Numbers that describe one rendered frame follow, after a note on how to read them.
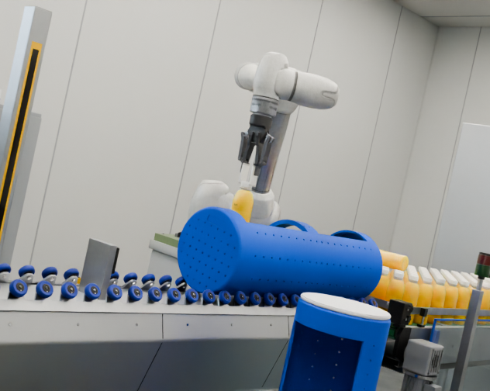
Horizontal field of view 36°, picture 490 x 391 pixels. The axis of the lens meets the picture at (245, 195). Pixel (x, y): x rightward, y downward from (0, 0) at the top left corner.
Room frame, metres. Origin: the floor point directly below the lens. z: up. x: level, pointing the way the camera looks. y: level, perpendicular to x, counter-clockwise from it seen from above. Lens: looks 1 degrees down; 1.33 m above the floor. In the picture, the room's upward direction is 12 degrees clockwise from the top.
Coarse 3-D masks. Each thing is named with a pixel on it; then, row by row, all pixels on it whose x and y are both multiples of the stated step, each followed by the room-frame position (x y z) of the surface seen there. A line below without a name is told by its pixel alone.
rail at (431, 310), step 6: (414, 306) 3.12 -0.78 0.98; (414, 312) 3.11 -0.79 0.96; (432, 312) 3.23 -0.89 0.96; (438, 312) 3.27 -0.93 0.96; (444, 312) 3.32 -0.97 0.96; (450, 312) 3.36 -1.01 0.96; (456, 312) 3.40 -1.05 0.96; (462, 312) 3.45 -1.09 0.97; (480, 312) 3.60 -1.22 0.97; (486, 312) 3.65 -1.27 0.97
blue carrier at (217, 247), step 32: (192, 224) 2.50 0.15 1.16; (224, 224) 2.41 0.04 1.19; (256, 224) 2.46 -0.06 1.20; (288, 224) 2.78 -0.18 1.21; (192, 256) 2.47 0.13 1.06; (224, 256) 2.38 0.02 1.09; (256, 256) 2.40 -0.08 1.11; (288, 256) 2.53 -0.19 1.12; (320, 256) 2.67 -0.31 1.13; (352, 256) 2.84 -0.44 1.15; (192, 288) 2.46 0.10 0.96; (224, 288) 2.38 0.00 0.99; (256, 288) 2.48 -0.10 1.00; (288, 288) 2.60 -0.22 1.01; (320, 288) 2.74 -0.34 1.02; (352, 288) 2.88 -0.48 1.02
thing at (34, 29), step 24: (24, 24) 2.21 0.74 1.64; (48, 24) 2.22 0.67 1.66; (24, 48) 2.19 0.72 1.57; (24, 72) 2.19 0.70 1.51; (24, 96) 2.20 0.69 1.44; (24, 120) 2.21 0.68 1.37; (0, 144) 2.20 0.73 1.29; (0, 168) 2.18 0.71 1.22; (0, 192) 2.19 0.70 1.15; (0, 216) 2.20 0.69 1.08; (0, 240) 2.22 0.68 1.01
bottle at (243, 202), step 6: (240, 192) 2.49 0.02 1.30; (246, 192) 2.49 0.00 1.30; (234, 198) 2.50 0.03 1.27; (240, 198) 2.48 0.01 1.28; (246, 198) 2.48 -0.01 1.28; (252, 198) 2.50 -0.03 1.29; (234, 204) 2.49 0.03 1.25; (240, 204) 2.48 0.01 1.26; (246, 204) 2.48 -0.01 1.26; (252, 204) 2.50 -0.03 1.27; (234, 210) 2.49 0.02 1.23; (240, 210) 2.48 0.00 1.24; (246, 210) 2.48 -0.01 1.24; (246, 216) 2.48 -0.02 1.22
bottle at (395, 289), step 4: (392, 280) 3.12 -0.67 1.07; (396, 280) 3.11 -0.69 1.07; (400, 280) 3.12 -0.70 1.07; (388, 284) 3.13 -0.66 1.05; (392, 284) 3.11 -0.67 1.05; (396, 284) 3.10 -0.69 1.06; (400, 284) 3.10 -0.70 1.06; (388, 288) 3.12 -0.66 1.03; (392, 288) 3.10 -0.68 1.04; (396, 288) 3.10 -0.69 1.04; (400, 288) 3.10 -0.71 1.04; (404, 288) 3.12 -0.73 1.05; (388, 292) 3.11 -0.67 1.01; (392, 292) 3.10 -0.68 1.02; (396, 292) 3.10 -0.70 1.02; (400, 292) 3.10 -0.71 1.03; (388, 296) 3.11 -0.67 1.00; (392, 296) 3.10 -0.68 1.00; (396, 296) 3.10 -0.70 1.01; (400, 296) 3.10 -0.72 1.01; (388, 300) 3.11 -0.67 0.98; (384, 308) 3.12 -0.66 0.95
